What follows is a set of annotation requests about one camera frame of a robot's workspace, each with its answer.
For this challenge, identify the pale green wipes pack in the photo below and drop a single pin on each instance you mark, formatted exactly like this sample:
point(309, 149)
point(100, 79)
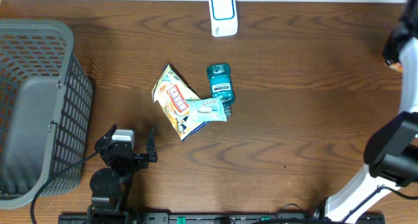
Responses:
point(211, 109)

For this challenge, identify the white barcode scanner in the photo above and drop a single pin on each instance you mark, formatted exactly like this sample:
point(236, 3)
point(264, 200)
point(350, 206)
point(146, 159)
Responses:
point(223, 17)

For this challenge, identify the grey plastic shopping basket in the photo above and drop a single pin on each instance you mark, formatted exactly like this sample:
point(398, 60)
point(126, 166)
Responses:
point(46, 101)

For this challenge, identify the blue mouthwash bottle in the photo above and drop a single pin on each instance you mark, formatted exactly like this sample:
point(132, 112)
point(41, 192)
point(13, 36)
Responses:
point(219, 76)

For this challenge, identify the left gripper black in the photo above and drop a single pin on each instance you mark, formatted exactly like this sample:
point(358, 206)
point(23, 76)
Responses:
point(142, 160)

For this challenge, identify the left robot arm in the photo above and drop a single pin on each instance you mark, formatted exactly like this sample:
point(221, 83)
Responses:
point(111, 185)

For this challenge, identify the yellow snack bag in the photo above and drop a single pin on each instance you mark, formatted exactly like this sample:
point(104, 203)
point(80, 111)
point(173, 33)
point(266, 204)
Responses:
point(174, 97)

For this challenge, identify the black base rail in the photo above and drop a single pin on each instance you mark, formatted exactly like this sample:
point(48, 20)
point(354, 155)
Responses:
point(163, 218)

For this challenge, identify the orange Kleenex tissue pack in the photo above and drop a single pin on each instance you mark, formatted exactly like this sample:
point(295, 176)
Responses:
point(395, 66)

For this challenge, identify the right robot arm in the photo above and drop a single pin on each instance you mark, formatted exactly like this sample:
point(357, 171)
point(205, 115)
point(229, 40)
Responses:
point(390, 158)

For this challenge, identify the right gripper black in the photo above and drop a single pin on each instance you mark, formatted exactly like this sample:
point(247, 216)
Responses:
point(388, 50)

